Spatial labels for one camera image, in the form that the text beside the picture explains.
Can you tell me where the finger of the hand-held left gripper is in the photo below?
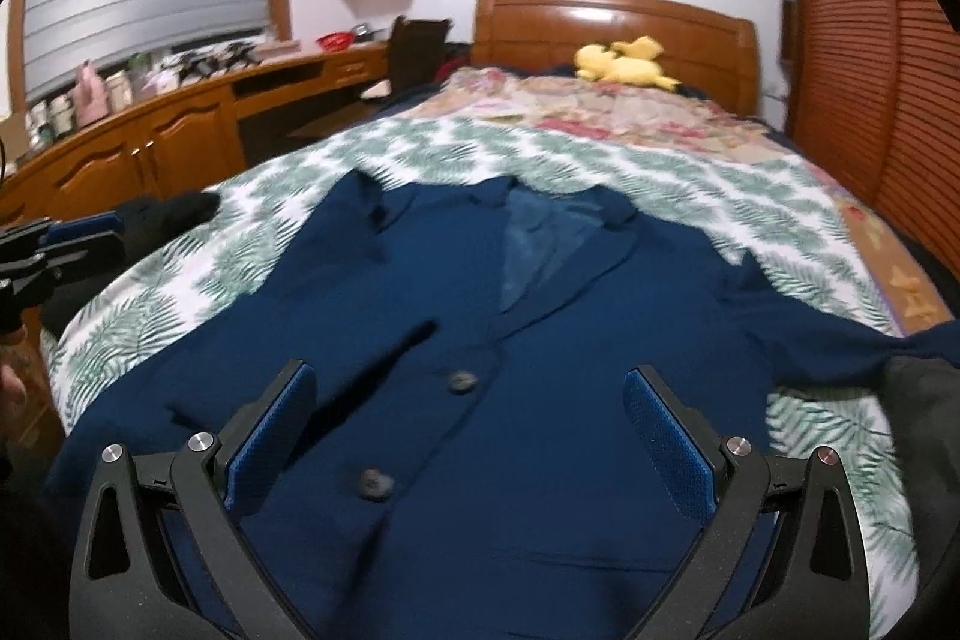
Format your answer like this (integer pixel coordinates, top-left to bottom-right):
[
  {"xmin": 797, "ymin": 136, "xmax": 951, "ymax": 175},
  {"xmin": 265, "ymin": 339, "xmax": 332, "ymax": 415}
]
[
  {"xmin": 30, "ymin": 232, "xmax": 127, "ymax": 283},
  {"xmin": 41, "ymin": 215, "xmax": 122, "ymax": 238}
]

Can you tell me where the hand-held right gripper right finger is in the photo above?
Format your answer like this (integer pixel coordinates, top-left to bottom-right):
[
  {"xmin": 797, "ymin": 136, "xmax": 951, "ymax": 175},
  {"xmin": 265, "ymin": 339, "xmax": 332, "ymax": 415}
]
[{"xmin": 624, "ymin": 364, "xmax": 871, "ymax": 640}]

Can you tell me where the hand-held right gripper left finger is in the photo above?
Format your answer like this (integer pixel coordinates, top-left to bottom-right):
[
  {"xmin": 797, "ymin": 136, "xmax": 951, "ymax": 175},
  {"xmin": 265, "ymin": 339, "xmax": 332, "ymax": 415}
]
[{"xmin": 69, "ymin": 361, "xmax": 320, "ymax": 640}]

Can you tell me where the navy blue blazer jacket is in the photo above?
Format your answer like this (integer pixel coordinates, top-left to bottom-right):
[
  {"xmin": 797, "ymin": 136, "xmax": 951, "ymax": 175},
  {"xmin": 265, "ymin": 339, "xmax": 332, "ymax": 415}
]
[{"xmin": 43, "ymin": 167, "xmax": 960, "ymax": 640}]

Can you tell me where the person's left hand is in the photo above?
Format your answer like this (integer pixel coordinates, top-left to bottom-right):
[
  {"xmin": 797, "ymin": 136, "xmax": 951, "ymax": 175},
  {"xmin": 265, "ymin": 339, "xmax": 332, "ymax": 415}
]
[{"xmin": 0, "ymin": 362, "xmax": 31, "ymax": 420}]

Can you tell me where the black cloth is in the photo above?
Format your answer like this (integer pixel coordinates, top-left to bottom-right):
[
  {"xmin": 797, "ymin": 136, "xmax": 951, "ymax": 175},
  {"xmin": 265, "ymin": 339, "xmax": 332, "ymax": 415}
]
[{"xmin": 112, "ymin": 192, "xmax": 222, "ymax": 259}]

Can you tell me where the row of small jars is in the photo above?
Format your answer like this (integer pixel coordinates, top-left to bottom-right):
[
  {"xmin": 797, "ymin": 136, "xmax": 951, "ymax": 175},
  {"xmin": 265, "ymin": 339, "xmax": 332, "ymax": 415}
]
[{"xmin": 26, "ymin": 92, "xmax": 77, "ymax": 148}]

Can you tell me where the pink bottle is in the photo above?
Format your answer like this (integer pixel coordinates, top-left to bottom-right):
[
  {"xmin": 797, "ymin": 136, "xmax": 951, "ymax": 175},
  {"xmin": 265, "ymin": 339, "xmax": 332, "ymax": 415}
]
[{"xmin": 75, "ymin": 62, "xmax": 107, "ymax": 125}]

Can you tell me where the wooden desk cabinet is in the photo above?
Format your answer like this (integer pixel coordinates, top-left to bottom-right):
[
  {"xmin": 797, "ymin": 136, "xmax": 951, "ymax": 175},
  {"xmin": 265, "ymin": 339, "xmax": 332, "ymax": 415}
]
[{"xmin": 0, "ymin": 40, "xmax": 391, "ymax": 236}]

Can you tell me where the leaf print bedsheet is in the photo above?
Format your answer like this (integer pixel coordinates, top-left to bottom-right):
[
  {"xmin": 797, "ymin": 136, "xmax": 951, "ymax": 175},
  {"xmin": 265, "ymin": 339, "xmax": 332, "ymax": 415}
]
[{"xmin": 56, "ymin": 115, "xmax": 923, "ymax": 640}]

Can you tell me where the dark grey cloth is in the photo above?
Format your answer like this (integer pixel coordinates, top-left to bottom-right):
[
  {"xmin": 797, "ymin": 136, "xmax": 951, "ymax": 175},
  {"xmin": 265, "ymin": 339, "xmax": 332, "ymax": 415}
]
[{"xmin": 885, "ymin": 351, "xmax": 960, "ymax": 611}]

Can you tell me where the floral quilt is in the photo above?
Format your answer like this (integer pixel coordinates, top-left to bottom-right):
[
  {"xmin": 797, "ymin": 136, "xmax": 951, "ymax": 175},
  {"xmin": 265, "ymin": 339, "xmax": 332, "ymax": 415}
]
[{"xmin": 390, "ymin": 64, "xmax": 938, "ymax": 341}]

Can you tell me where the dark wooden chair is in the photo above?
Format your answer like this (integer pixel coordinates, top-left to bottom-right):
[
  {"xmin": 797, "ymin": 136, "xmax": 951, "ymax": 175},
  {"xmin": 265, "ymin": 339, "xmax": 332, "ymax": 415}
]
[{"xmin": 360, "ymin": 15, "xmax": 455, "ymax": 103}]

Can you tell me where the yellow plush toy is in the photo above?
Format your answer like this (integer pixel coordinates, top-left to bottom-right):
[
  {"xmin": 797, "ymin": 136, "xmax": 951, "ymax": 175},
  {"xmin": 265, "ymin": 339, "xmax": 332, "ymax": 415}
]
[{"xmin": 574, "ymin": 36, "xmax": 683, "ymax": 92}]

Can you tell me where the wooden headboard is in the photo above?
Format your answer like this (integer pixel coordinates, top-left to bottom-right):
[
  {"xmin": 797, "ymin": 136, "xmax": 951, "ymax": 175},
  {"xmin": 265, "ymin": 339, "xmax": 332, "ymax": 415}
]
[{"xmin": 472, "ymin": 0, "xmax": 758, "ymax": 120}]

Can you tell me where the wooden wardrobe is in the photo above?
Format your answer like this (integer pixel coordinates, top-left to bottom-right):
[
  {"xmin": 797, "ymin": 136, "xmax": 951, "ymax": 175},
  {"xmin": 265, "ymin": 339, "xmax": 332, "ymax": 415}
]
[{"xmin": 772, "ymin": 0, "xmax": 960, "ymax": 281}]

